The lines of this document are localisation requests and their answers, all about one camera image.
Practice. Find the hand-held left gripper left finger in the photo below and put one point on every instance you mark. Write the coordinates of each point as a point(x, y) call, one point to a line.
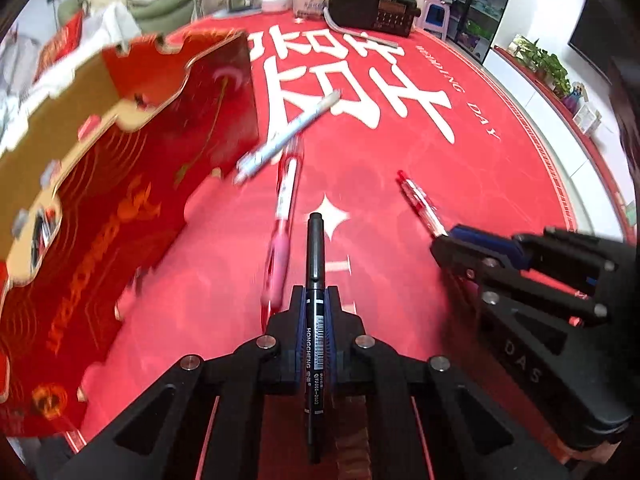
point(299, 340)

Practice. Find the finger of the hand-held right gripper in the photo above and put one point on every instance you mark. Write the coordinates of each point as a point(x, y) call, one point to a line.
point(460, 255)
point(500, 245)

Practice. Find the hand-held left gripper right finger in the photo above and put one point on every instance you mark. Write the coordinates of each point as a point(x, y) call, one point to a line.
point(334, 340)

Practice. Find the red pen with pink grip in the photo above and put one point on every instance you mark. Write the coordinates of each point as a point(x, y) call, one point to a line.
point(277, 260)
point(420, 200)

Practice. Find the black marker pen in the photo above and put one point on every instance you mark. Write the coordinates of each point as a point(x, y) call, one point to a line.
point(316, 260)

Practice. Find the light blue pen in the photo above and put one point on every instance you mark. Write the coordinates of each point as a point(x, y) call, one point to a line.
point(295, 127)

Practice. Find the red cardboard gift box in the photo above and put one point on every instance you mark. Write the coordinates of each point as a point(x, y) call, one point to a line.
point(100, 210)

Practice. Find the red printed table mat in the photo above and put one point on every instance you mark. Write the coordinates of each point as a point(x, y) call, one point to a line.
point(500, 185)

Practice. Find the red-topped low cabinet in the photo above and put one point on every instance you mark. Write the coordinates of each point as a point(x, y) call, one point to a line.
point(560, 110)

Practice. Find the small white box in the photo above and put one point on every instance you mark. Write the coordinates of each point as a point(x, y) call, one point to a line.
point(587, 121)

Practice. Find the green potted plants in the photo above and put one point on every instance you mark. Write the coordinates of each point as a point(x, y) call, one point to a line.
point(542, 65)

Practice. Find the black television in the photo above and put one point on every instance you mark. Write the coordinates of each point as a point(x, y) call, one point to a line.
point(592, 45)

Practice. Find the pink plastic stool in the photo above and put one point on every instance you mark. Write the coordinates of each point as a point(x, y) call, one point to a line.
point(435, 15)

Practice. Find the dark glass-door cabinet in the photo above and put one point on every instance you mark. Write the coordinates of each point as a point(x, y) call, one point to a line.
point(490, 5)

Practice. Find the black radio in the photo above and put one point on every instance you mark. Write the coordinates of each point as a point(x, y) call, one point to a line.
point(375, 10)

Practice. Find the white round container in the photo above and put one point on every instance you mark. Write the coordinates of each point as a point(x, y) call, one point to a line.
point(276, 2)

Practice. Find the green sofa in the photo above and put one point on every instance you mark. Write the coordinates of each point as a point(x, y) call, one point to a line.
point(160, 10)

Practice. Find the white knit blanket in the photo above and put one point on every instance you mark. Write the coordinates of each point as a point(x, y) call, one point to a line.
point(112, 25)

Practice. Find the red embroidered cushion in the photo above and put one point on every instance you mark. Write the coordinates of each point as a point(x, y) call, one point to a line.
point(60, 45)

